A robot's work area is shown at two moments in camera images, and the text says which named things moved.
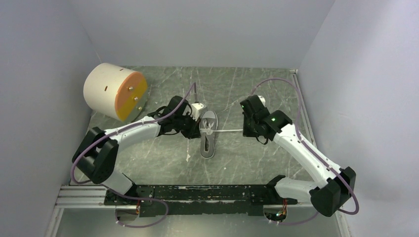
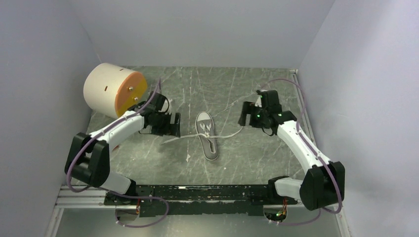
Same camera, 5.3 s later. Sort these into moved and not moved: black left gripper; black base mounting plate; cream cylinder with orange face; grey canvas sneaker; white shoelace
Moved: white shoelace; grey canvas sneaker; black left gripper
Not moved: black base mounting plate; cream cylinder with orange face
